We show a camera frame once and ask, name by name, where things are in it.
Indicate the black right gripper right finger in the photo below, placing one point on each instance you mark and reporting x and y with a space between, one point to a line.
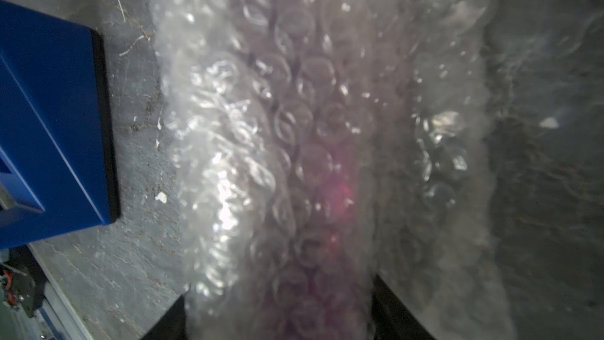
392 319

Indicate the blue tape dispenser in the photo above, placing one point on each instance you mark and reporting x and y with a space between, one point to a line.
58 168

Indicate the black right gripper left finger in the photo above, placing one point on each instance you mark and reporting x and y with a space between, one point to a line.
172 325

